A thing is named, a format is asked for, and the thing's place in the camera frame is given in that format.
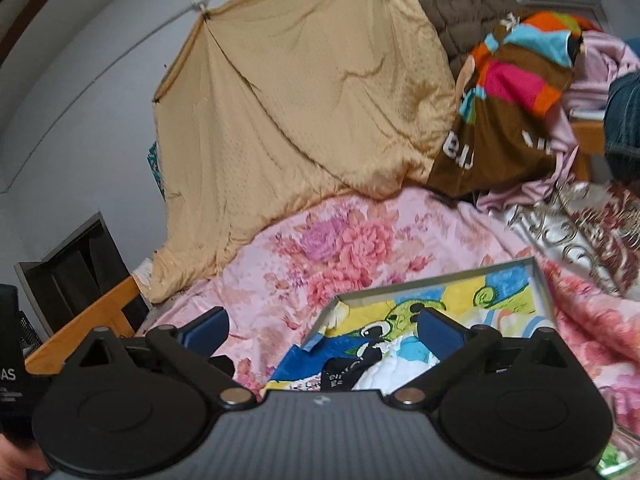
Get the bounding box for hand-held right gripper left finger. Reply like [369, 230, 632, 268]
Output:
[65, 306, 256, 409]

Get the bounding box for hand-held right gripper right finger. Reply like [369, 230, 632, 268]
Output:
[389, 307, 576, 407]

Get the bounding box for white gauze baby cloth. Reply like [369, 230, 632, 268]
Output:
[350, 335, 442, 394]

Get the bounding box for black printed sock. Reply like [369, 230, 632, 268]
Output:
[320, 342, 387, 394]

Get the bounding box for grey storage box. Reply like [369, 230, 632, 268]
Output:
[260, 257, 558, 401]

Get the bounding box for person's left hand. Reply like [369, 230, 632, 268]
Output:
[0, 432, 51, 480]

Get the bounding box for cartoon printed cloth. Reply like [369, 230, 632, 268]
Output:
[262, 265, 551, 396]

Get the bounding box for small white cloth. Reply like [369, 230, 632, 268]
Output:
[131, 257, 157, 304]

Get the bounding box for pink floral bedsheet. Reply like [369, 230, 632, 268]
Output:
[135, 187, 640, 436]

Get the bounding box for dark cabinet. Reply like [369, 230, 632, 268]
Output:
[15, 212, 149, 343]

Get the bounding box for teal patterned cloth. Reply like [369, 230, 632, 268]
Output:
[146, 140, 167, 202]

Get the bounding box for ornate gold patterned cloth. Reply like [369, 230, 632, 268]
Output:
[502, 180, 640, 302]

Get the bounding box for brown colourful striped garment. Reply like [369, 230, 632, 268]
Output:
[427, 10, 598, 197]

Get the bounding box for clear bag of green flowers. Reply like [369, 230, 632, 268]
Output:
[595, 385, 640, 480]

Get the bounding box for tan blanket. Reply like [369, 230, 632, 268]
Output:
[147, 0, 458, 306]

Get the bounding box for blue jeans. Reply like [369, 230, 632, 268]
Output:
[602, 72, 640, 182]

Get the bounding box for lilac satin cloth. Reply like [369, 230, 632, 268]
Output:
[475, 30, 640, 212]

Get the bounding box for brown quilted blanket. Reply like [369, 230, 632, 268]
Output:
[410, 0, 526, 78]

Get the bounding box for wooden bed frame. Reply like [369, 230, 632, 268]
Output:
[22, 120, 608, 376]

